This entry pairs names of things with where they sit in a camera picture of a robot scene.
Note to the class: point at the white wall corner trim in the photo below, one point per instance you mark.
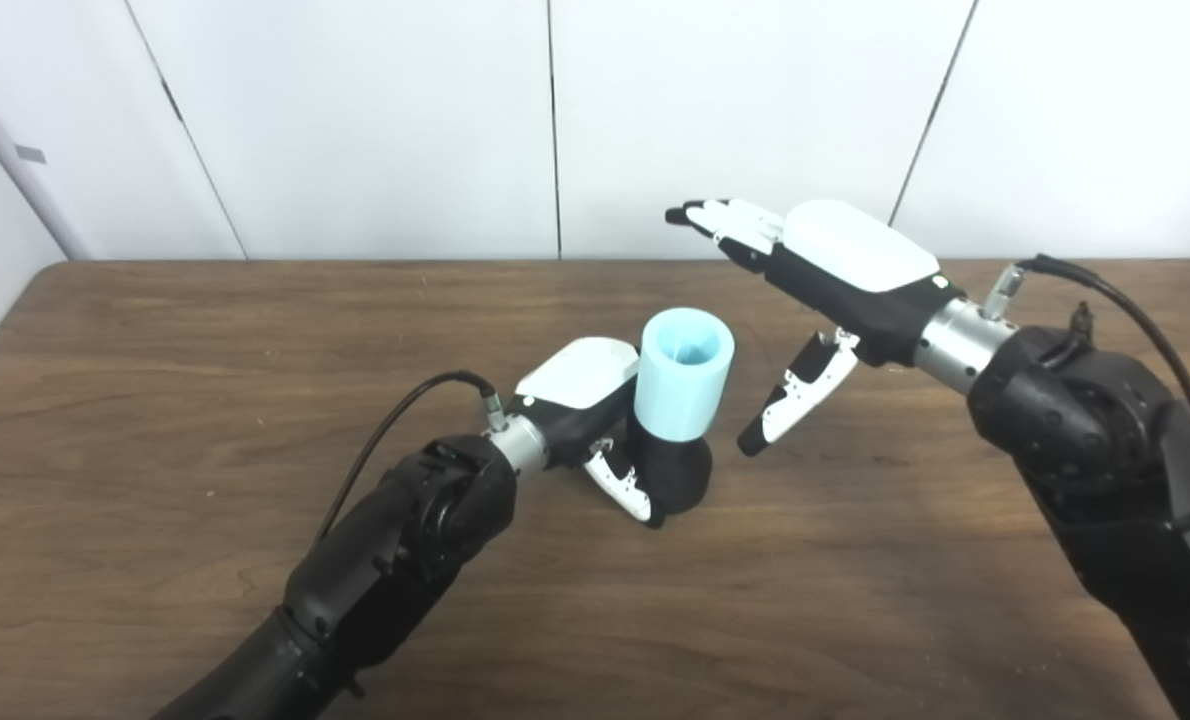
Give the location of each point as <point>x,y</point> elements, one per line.
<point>39,205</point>

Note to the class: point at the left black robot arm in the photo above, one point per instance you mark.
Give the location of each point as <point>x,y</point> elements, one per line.
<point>395,540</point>

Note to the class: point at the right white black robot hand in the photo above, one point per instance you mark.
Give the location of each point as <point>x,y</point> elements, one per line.
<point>855,250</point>

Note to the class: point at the small grey wall tag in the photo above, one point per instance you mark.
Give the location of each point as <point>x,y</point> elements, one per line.
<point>30,155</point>

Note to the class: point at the black funnel-shaped nozzle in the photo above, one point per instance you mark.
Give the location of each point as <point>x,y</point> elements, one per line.
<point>680,475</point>

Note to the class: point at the light blue cylinder cup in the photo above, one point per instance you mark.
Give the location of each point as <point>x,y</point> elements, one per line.
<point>680,400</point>

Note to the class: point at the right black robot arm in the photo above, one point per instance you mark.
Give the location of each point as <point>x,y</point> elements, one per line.
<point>1075,420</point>

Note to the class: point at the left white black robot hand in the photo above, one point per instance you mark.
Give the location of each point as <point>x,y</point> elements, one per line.
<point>580,375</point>

